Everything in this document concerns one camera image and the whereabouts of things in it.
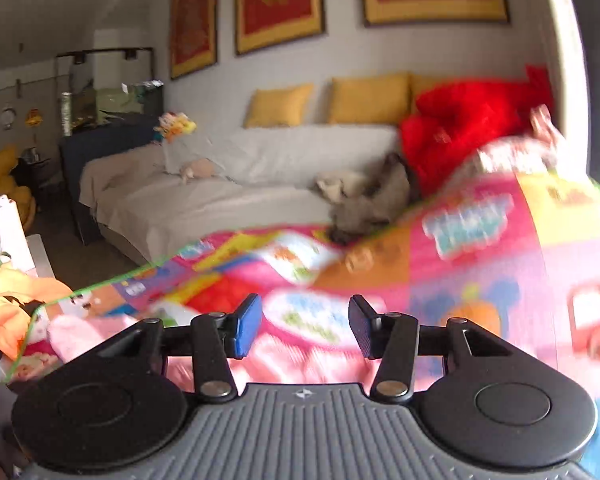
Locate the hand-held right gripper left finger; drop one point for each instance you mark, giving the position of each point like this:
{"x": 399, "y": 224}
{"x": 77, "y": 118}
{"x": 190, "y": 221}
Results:
{"x": 246, "y": 327}

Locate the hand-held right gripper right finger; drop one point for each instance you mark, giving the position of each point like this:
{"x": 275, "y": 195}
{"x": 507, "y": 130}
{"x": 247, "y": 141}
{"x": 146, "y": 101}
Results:
{"x": 361, "y": 330}

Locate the pink and white clothes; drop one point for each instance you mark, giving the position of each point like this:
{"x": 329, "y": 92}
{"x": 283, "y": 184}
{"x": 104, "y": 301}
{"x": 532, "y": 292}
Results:
{"x": 542, "y": 125}

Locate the colourful printed play mat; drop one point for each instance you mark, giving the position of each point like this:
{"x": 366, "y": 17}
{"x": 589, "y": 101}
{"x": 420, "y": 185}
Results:
{"x": 455, "y": 260}

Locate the sofa with pale cover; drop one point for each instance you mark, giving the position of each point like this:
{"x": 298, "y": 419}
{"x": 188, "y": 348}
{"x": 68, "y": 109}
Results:
{"x": 205, "y": 210}

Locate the grey brown cloth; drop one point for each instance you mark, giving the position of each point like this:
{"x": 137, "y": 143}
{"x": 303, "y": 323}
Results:
{"x": 380, "y": 200}

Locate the pale pink plush toy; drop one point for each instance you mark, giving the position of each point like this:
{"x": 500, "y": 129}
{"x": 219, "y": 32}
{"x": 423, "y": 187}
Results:
{"x": 197, "y": 170}

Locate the yellow and white plush toy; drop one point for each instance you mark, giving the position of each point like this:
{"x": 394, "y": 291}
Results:
{"x": 174, "y": 126}

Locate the yellow cushion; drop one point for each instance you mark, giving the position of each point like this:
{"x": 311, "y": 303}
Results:
{"x": 280, "y": 106}
{"x": 427, "y": 85}
{"x": 369, "y": 99}

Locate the red plush toy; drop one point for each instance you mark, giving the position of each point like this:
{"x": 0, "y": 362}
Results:
{"x": 460, "y": 125}

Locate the orange cloth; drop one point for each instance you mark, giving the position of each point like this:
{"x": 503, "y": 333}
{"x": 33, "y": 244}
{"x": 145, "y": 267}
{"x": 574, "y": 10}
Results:
{"x": 15, "y": 305}

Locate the dark blue upholstered furniture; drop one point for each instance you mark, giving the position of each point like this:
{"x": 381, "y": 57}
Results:
{"x": 87, "y": 145}

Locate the white and pink box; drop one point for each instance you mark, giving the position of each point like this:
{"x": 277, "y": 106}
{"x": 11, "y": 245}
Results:
{"x": 2, "y": 235}

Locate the glass aquarium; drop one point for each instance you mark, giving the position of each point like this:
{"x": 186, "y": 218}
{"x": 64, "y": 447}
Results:
{"x": 110, "y": 102}

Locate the yellow chair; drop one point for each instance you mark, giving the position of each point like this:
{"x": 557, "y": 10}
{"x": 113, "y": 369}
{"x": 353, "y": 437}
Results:
{"x": 0, "y": 182}

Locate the white post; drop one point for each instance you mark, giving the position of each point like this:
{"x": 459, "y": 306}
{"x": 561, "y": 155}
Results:
{"x": 562, "y": 60}

